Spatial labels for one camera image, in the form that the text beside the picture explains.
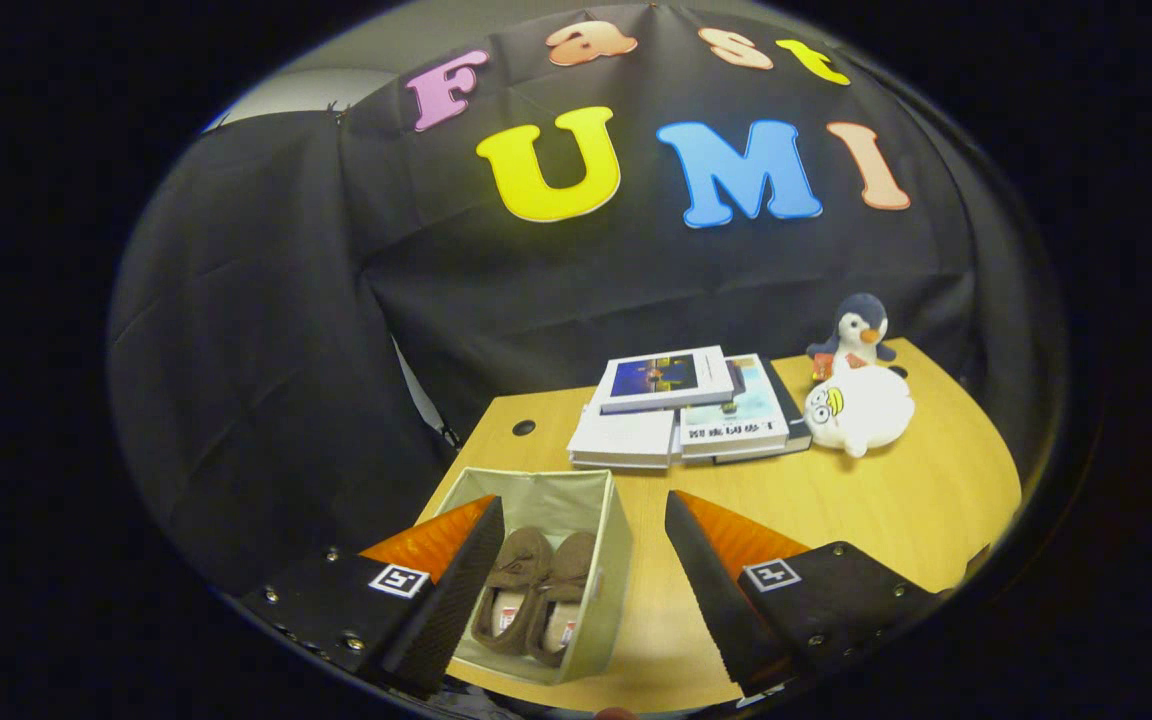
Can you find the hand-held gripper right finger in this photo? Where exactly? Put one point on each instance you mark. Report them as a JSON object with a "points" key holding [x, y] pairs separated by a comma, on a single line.
{"points": [[711, 590]]}

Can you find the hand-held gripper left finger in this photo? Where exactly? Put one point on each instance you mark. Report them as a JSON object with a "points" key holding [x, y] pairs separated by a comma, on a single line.
{"points": [[456, 590]]}

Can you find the brown fuzzy shoe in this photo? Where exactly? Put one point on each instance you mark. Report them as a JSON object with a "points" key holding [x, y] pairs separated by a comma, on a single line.
{"points": [[574, 565], [518, 565]]}

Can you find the green fabric storage box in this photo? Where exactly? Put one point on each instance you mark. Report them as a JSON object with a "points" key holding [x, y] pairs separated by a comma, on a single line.
{"points": [[546, 495]]}

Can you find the white book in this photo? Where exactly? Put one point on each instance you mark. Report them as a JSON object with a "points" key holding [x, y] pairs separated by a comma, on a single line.
{"points": [[616, 462], [621, 435]]}

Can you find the book with light blue cover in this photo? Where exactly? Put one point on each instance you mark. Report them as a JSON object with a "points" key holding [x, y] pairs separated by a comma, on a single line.
{"points": [[741, 425]]}

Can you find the black book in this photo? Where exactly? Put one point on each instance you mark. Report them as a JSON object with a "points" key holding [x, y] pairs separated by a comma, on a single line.
{"points": [[794, 410]]}

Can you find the book with dark blue cover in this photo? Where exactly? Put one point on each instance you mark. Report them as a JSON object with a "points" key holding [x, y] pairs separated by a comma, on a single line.
{"points": [[661, 378]]}

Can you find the white plush toy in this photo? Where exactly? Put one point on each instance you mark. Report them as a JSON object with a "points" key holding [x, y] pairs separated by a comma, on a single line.
{"points": [[861, 410]]}

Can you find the penguin plush toy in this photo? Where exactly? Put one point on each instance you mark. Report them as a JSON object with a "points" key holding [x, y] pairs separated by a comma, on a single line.
{"points": [[861, 325]]}

